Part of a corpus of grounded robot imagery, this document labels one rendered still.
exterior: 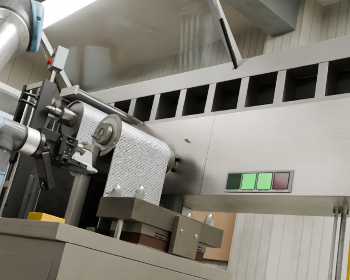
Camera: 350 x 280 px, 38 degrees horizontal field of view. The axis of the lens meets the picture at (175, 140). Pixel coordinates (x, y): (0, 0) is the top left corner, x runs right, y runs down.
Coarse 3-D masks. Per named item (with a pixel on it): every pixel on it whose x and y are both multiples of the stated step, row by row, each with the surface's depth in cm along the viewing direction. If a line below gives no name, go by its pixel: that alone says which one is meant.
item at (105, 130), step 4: (100, 124) 168; (104, 124) 166; (108, 124) 165; (100, 128) 167; (104, 128) 165; (108, 128) 164; (112, 128) 165; (96, 132) 168; (100, 132) 166; (104, 132) 165; (108, 132) 163; (112, 132) 165; (100, 136) 166; (104, 136) 164; (108, 136) 164; (96, 140) 166; (100, 140) 165; (104, 140) 164; (108, 140) 164; (104, 144) 166
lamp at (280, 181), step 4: (276, 176) 155; (280, 176) 154; (284, 176) 153; (288, 176) 152; (276, 180) 154; (280, 180) 153; (284, 180) 152; (276, 184) 154; (280, 184) 153; (284, 184) 152; (276, 188) 153; (280, 188) 152; (284, 188) 151
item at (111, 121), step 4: (108, 120) 169; (112, 120) 167; (112, 124) 166; (116, 124) 165; (116, 128) 164; (116, 132) 163; (112, 136) 164; (112, 140) 163; (96, 144) 169; (100, 144) 167; (108, 144) 164; (100, 148) 166; (104, 148) 164; (112, 152) 166; (168, 160) 179; (168, 164) 180
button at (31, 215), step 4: (32, 212) 131; (36, 212) 130; (28, 216) 131; (32, 216) 130; (36, 216) 128; (40, 216) 127; (44, 216) 127; (48, 216) 128; (52, 216) 129; (40, 220) 127; (44, 220) 127; (48, 220) 128; (52, 220) 129; (56, 220) 130; (60, 220) 130; (64, 220) 131
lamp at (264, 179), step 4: (260, 176) 159; (264, 176) 158; (268, 176) 157; (260, 180) 158; (264, 180) 157; (268, 180) 156; (260, 184) 158; (264, 184) 157; (268, 184) 156; (260, 188) 157; (264, 188) 156; (268, 188) 155
